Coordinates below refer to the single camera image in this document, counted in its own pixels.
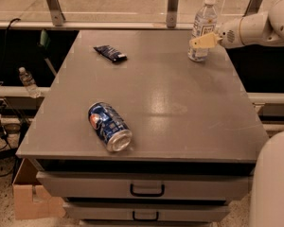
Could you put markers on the dark blue rxbar wrapper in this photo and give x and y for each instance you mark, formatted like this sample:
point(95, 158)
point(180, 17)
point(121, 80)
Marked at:
point(110, 53)

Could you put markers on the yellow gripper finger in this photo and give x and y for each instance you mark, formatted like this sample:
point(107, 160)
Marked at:
point(208, 40)

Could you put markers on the green handled tool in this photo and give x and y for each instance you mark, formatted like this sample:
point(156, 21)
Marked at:
point(43, 45)

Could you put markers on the blue pepsi soda can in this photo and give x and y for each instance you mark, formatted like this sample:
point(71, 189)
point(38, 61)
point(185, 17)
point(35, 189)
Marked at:
point(109, 126)

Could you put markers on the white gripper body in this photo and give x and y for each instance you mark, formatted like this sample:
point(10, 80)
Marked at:
point(228, 34)

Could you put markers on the left metal bracket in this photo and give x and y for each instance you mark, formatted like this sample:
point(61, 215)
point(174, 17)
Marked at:
point(57, 16)

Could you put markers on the small water bottle on rail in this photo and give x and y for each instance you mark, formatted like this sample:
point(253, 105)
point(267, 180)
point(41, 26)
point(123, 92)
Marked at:
point(29, 83)

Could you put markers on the metal bracket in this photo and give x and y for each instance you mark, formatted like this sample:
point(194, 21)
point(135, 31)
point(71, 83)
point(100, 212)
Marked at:
point(171, 17)
point(253, 7)
point(57, 16)

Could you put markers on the right metal bracket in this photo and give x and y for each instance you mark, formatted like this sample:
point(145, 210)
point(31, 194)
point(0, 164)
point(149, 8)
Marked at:
point(253, 7)

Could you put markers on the upper grey drawer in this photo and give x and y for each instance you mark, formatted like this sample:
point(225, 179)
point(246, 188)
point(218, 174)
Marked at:
point(144, 186)

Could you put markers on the clear plastic water bottle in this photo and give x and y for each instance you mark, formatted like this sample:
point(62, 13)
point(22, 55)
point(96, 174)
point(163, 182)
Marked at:
point(204, 22)

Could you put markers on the cardboard box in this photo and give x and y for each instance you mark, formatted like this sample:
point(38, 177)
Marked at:
point(31, 199)

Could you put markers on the grey drawer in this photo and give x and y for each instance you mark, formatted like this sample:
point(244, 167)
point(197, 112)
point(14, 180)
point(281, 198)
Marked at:
point(145, 212)
point(144, 186)

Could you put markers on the middle metal bracket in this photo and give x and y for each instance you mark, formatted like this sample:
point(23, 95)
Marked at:
point(171, 17)

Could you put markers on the lower grey drawer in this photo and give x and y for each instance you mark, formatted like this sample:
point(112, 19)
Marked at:
point(145, 212)

